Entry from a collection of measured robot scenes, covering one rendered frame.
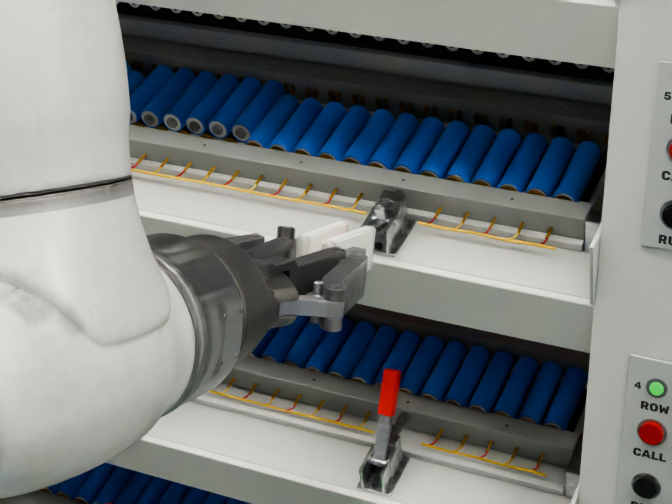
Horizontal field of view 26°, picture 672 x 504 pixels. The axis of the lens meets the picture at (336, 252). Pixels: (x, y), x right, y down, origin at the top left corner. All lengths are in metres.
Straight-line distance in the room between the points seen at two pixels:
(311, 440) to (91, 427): 0.56
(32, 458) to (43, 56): 0.16
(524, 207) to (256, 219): 0.20
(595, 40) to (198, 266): 0.31
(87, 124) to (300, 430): 0.59
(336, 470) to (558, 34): 0.41
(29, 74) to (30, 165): 0.04
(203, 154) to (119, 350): 0.49
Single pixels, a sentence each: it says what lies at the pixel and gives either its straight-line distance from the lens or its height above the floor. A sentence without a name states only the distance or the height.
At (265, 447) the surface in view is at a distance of 1.17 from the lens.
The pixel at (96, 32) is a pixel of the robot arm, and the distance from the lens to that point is 0.64.
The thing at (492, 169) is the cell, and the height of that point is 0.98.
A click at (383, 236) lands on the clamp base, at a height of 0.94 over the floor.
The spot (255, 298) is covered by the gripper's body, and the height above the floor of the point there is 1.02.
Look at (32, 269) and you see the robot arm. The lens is 0.62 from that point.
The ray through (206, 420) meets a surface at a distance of 1.20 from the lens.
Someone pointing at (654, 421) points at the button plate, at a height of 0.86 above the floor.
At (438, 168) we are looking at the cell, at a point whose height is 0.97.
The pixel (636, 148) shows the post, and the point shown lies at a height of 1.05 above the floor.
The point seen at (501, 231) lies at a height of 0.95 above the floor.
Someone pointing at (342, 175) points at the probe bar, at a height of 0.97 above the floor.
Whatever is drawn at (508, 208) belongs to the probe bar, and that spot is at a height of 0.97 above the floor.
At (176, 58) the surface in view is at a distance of 1.23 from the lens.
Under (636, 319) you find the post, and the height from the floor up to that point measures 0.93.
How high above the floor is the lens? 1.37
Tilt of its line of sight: 25 degrees down
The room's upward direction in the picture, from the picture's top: straight up
